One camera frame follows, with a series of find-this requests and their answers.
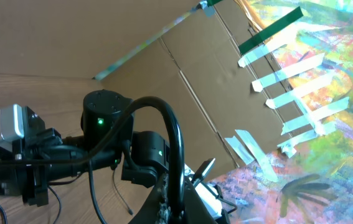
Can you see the white tape strip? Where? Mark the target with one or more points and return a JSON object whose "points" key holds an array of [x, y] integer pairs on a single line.
{"points": [[287, 72]]}

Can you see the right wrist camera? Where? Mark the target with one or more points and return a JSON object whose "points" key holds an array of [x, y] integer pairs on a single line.
{"points": [[11, 126]]}

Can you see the colourful painted backdrop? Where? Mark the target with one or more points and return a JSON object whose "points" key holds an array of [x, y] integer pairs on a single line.
{"points": [[309, 179]]}

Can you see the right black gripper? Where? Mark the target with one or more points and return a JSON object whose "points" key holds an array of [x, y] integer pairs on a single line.
{"points": [[32, 183]]}

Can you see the cardboard wall panel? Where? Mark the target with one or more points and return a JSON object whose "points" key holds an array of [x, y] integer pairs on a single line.
{"points": [[52, 52]]}

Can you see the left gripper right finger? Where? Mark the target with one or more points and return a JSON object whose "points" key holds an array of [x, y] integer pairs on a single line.
{"points": [[195, 211]]}

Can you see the green tape strip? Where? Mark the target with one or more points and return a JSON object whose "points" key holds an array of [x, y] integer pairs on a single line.
{"points": [[271, 30]]}

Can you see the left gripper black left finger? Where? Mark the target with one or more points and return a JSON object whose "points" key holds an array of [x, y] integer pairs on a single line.
{"points": [[156, 208]]}

